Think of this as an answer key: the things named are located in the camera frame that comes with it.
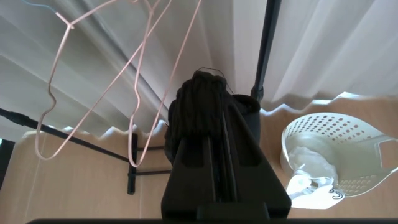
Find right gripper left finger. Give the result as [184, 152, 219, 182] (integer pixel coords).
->
[160, 133, 218, 218]

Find white printed garment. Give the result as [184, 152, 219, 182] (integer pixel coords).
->
[284, 145, 346, 210]

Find white laundry basket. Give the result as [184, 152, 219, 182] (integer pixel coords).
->
[279, 112, 398, 198]

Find beige curtain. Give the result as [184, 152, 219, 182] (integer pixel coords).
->
[0, 0, 398, 141]

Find black knitted garment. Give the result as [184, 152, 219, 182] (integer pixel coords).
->
[164, 67, 262, 166]

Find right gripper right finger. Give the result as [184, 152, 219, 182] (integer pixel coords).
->
[217, 101, 292, 218]

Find black clothes rack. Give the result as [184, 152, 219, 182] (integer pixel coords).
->
[0, 0, 283, 196]

